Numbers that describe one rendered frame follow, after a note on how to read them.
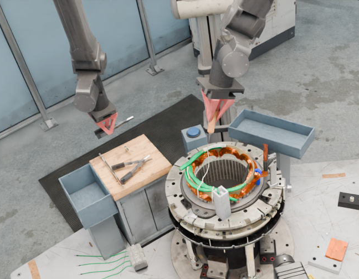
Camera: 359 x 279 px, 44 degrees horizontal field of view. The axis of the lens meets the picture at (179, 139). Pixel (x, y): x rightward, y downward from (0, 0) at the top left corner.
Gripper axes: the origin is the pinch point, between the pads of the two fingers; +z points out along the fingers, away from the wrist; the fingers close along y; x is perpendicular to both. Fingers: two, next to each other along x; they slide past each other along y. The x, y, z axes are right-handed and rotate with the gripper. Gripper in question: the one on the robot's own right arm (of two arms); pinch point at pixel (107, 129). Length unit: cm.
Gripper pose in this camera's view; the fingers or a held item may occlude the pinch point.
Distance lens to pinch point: 134.0
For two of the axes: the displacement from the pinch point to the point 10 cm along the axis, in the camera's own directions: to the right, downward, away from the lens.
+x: 8.4, -4.5, 3.0
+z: 1.6, 7.4, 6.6
